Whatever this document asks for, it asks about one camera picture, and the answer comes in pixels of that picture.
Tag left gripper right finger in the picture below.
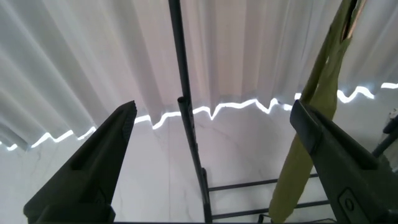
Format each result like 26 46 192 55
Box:
289 99 398 224

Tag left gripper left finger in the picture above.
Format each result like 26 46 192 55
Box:
23 100 138 223

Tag green printed sleeveless shirt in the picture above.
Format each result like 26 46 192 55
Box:
268 0 368 223

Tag pink clothes hanger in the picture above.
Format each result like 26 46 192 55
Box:
346 0 368 41

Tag black clothes rack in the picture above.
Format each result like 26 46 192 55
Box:
167 0 398 223

